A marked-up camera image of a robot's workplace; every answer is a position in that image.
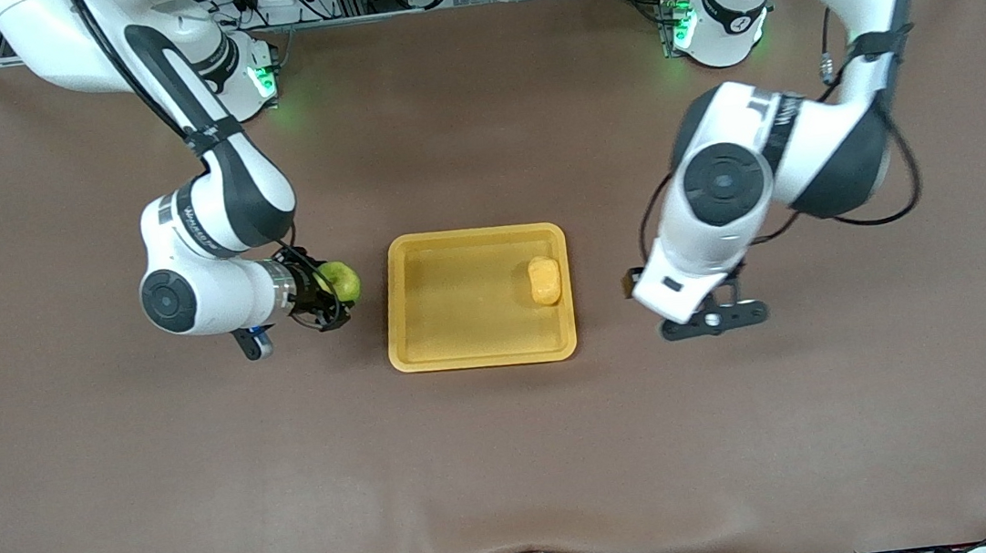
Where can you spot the yellow potato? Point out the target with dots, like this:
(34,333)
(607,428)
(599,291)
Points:
(544,280)

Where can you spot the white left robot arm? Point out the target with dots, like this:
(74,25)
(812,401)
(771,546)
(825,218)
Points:
(774,164)

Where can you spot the yellow plastic tray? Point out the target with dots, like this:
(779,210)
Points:
(461,316)

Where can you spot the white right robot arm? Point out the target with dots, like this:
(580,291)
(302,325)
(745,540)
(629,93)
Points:
(212,214)

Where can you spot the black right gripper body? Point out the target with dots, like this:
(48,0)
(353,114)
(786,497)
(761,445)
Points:
(306,294)

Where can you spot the green apple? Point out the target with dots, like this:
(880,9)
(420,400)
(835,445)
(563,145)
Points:
(342,281)

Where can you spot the brown table mat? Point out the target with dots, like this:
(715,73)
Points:
(512,458)

